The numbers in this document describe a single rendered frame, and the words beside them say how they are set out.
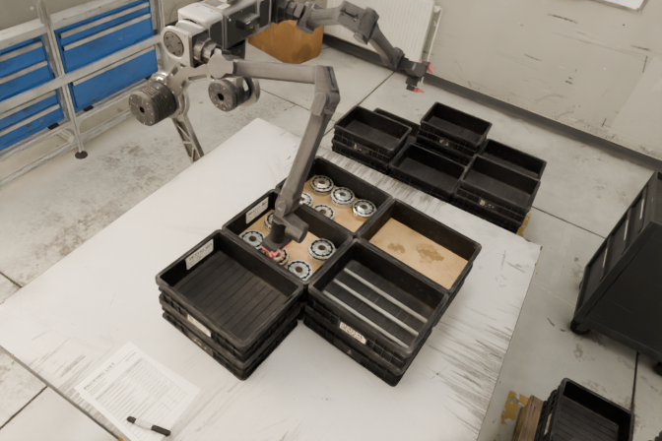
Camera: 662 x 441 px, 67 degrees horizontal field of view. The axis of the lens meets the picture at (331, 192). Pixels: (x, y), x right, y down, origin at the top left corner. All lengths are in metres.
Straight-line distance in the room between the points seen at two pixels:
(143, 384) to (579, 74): 3.89
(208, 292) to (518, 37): 3.49
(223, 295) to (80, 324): 0.50
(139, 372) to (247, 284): 0.44
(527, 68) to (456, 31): 0.68
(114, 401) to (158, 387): 0.13
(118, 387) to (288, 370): 0.54
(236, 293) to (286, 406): 0.40
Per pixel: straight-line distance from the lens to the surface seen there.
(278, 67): 1.63
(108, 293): 2.02
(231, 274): 1.84
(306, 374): 1.79
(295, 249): 1.93
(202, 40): 1.79
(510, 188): 3.09
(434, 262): 2.01
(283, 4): 2.14
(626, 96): 4.64
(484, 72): 4.74
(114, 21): 3.61
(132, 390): 1.80
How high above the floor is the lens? 2.28
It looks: 42 degrees down
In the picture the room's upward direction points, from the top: 10 degrees clockwise
